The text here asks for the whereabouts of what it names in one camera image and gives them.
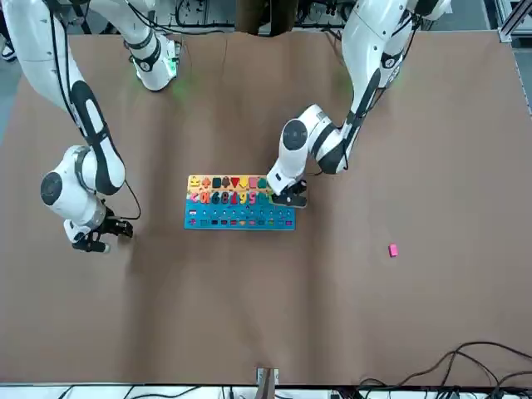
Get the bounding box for aluminium post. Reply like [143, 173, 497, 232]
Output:
[256, 367, 280, 399]

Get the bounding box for aluminium frame bar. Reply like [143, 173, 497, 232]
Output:
[497, 0, 532, 42]

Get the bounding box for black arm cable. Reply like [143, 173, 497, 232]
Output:
[48, 0, 142, 221]
[307, 0, 421, 175]

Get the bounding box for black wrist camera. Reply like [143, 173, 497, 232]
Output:
[71, 239, 112, 255]
[271, 194, 310, 209]

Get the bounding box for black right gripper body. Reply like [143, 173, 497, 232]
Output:
[94, 209, 121, 241]

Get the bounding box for person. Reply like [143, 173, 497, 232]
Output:
[234, 0, 298, 37]

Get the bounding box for white segmented edge strip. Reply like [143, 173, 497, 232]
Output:
[511, 39, 532, 116]

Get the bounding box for black table cables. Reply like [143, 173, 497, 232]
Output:
[357, 341, 532, 399]

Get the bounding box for colourful wooden toy board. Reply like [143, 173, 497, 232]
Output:
[182, 174, 297, 232]

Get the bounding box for person's shoe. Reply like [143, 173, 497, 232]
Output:
[0, 39, 18, 64]

